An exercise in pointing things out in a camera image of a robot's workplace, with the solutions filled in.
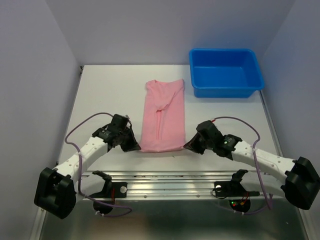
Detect pink t-shirt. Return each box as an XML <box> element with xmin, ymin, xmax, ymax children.
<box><xmin>139</xmin><ymin>79</ymin><xmax>186</xmax><ymax>153</ymax></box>

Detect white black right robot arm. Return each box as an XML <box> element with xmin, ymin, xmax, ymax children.
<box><xmin>183</xmin><ymin>120</ymin><xmax>320</xmax><ymax>215</ymax></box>

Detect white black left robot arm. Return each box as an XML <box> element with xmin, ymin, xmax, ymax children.
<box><xmin>34</xmin><ymin>114</ymin><xmax>141</xmax><ymax>219</ymax></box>

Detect blue plastic bin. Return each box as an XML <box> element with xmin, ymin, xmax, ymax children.
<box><xmin>189</xmin><ymin>48</ymin><xmax>265</xmax><ymax>98</ymax></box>

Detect aluminium mounting rail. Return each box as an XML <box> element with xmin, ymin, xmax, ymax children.
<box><xmin>41</xmin><ymin>170</ymin><xmax>305</xmax><ymax>201</ymax></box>

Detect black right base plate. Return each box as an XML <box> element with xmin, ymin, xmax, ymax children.
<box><xmin>213</xmin><ymin>180</ymin><xmax>260</xmax><ymax>199</ymax></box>

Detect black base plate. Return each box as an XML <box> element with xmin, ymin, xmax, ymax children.
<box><xmin>213</xmin><ymin>180</ymin><xmax>260</xmax><ymax>199</ymax></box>
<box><xmin>89</xmin><ymin>181</ymin><xmax>128</xmax><ymax>199</ymax></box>

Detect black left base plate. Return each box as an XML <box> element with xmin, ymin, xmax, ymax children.
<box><xmin>89</xmin><ymin>181</ymin><xmax>128</xmax><ymax>199</ymax></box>

